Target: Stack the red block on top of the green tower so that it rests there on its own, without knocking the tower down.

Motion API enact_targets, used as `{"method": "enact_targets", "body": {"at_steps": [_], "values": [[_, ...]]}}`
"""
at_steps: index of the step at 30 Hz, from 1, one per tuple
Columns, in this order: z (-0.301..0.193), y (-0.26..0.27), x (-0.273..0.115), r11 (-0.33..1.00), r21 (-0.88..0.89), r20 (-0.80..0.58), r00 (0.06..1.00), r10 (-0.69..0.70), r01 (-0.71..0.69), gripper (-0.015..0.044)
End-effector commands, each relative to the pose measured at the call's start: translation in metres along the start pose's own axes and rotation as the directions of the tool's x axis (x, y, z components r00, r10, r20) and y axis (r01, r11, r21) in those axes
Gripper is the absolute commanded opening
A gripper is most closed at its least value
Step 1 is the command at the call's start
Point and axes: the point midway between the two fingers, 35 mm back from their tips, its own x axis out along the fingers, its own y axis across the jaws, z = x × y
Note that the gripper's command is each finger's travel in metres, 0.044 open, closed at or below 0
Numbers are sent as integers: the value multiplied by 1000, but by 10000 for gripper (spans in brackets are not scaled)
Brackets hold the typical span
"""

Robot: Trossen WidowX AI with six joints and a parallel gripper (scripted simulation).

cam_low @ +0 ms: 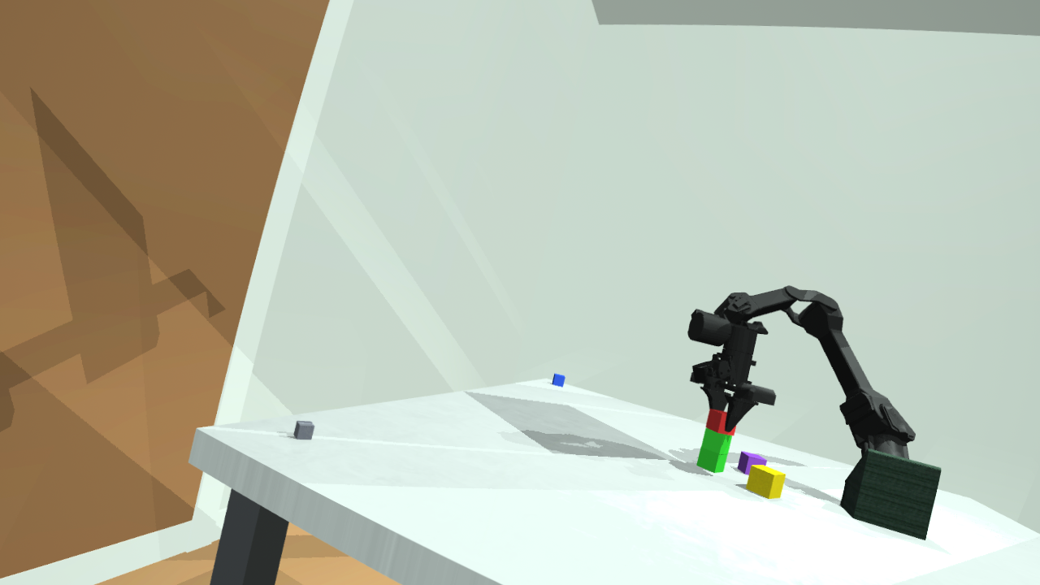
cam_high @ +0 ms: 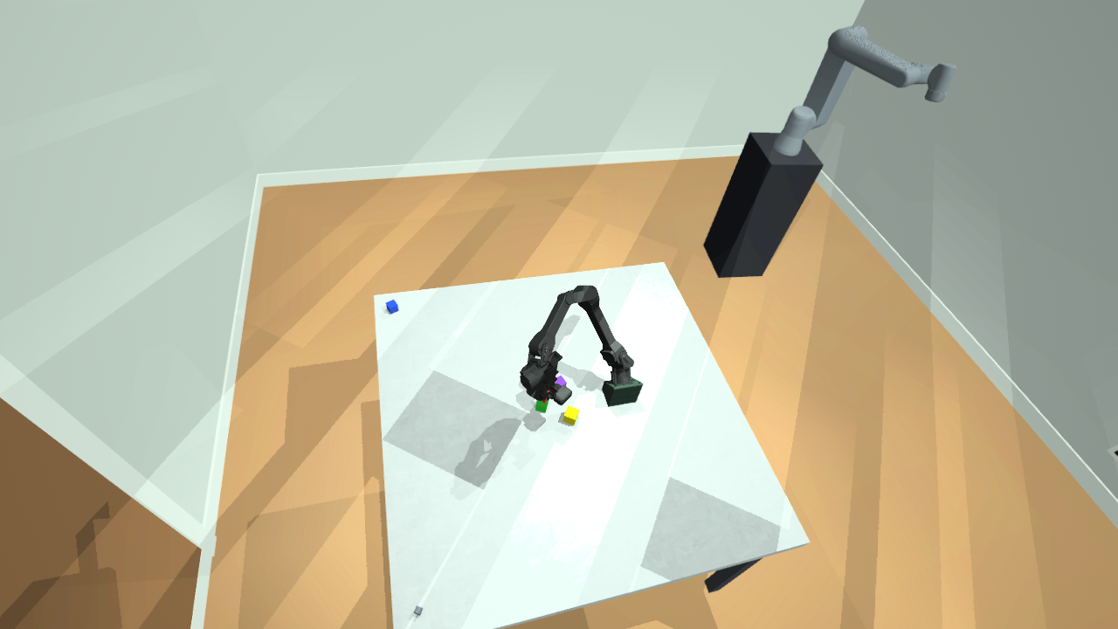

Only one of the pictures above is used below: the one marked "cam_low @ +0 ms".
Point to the red block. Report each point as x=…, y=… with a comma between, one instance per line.
x=716, y=422

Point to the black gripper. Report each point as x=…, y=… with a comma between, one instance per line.
x=745, y=395

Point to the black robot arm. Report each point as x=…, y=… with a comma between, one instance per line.
x=874, y=421

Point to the yellow cube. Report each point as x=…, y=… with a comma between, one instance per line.
x=765, y=481

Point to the green block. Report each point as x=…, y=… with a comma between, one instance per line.
x=711, y=461
x=717, y=442

